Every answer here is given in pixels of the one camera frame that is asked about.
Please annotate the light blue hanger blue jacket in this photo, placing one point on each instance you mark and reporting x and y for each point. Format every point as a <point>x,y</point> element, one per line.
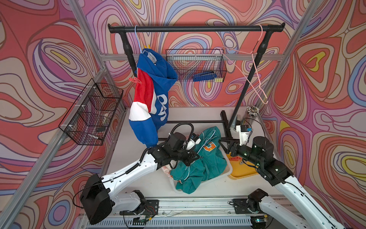
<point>138,39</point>

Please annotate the pink patterned kids jacket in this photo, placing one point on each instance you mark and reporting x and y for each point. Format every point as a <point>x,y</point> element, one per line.
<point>167,170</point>

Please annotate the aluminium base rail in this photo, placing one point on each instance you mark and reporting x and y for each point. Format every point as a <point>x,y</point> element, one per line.
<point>187,213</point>

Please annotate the black wire basket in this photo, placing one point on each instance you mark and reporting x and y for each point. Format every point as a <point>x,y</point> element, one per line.
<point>187,62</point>
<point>95,108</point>

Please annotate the yellow plastic tray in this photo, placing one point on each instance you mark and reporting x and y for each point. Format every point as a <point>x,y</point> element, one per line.
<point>241,169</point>

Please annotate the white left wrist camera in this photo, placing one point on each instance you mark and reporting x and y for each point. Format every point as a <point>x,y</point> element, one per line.
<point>193,141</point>

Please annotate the black wire basket left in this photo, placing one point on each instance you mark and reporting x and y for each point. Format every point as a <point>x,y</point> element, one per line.
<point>95,108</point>

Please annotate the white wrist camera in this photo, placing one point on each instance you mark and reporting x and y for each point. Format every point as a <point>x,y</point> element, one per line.
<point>244,132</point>
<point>193,141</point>

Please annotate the cup of pencils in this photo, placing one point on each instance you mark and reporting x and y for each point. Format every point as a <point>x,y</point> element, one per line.
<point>250,115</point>

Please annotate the black clothes rack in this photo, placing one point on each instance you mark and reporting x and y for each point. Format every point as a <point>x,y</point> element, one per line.
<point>264,41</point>

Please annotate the white perforated plastic basket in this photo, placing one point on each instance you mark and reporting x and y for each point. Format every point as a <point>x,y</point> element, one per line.
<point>227,171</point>

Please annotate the red clothespin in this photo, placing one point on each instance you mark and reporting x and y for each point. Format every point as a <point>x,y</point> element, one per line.
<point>237,158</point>
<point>135,80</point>

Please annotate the green kids jacket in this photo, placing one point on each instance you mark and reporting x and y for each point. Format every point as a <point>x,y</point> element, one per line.
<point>210,165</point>

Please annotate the red clothespin on blue jacket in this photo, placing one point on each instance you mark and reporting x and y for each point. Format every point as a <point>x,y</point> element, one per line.
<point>135,80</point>

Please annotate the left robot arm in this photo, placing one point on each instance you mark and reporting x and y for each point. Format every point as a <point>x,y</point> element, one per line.
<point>101,195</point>

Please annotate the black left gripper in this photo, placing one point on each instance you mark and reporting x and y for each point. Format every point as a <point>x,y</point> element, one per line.
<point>189,160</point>

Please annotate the blue red white jacket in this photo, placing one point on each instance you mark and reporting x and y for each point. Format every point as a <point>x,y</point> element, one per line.
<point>150,108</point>

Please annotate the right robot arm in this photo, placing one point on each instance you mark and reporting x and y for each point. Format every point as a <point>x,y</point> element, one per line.
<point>260,156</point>

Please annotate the black wire basket back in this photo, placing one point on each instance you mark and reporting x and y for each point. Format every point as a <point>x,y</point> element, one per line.
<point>187,62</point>

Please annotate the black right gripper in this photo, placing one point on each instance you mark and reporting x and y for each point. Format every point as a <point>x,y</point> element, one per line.
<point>234,145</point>

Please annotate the blue object in back basket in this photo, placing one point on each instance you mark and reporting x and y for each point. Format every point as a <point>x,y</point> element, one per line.
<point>204,76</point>

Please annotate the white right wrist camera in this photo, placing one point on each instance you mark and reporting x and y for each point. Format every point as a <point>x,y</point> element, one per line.
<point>244,132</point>

